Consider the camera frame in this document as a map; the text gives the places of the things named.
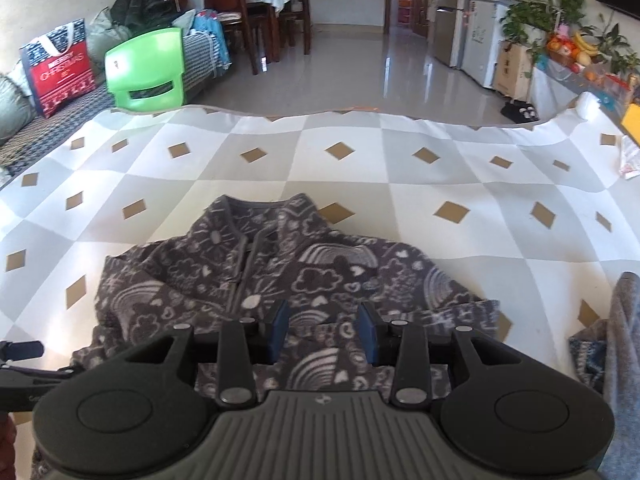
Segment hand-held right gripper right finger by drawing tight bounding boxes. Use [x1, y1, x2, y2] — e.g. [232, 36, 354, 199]
[356, 302, 523, 407]

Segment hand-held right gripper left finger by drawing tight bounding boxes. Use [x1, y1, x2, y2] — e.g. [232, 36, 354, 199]
[120, 301, 291, 407]

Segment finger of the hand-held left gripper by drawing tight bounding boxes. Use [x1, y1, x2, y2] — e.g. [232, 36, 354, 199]
[0, 341, 45, 362]
[0, 366, 83, 387]

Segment grey doodle print fleece jacket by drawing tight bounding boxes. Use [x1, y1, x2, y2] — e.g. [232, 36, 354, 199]
[70, 192, 503, 393]

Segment diamond pattern table mat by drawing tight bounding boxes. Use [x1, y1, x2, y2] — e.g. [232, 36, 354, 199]
[0, 92, 640, 480]

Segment blue patterned knit cloth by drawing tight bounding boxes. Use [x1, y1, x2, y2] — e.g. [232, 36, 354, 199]
[568, 317, 613, 393]

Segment pale green cushion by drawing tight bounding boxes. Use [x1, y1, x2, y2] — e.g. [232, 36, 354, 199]
[0, 72, 38, 146]
[170, 10, 198, 38]
[86, 7, 133, 68]

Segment plain grey fleece garment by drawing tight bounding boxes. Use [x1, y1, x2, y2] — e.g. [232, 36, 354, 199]
[600, 271, 640, 480]

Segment black slippers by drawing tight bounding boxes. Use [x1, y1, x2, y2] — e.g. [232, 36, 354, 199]
[500, 100, 542, 123]

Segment red printed gift bag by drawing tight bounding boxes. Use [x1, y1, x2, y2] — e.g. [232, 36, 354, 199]
[20, 18, 98, 120]

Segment green plastic chair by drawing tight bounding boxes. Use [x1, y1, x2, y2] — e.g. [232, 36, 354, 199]
[104, 27, 186, 113]

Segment cardboard box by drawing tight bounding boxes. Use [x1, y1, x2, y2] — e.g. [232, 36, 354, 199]
[492, 40, 533, 98]

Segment teal clothing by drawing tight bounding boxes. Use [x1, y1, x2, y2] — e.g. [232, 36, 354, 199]
[192, 10, 233, 78]

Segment cloth covered side table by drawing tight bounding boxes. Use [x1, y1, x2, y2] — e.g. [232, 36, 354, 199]
[527, 52, 631, 121]

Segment white paper slip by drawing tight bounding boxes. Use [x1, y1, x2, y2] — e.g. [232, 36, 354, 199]
[617, 135, 640, 181]

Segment white chest freezer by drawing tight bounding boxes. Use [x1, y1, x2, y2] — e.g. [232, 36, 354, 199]
[460, 0, 521, 88]

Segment silver refrigerator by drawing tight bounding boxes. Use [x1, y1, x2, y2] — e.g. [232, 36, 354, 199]
[432, 0, 523, 68]

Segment yellow chair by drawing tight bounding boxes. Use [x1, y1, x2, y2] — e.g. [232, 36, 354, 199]
[620, 102, 640, 143]

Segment dark green jacket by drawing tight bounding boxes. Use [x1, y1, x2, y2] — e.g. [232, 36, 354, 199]
[110, 0, 188, 38]

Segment long leaf potted plant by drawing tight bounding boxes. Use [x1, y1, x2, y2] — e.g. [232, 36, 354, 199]
[590, 22, 640, 78]

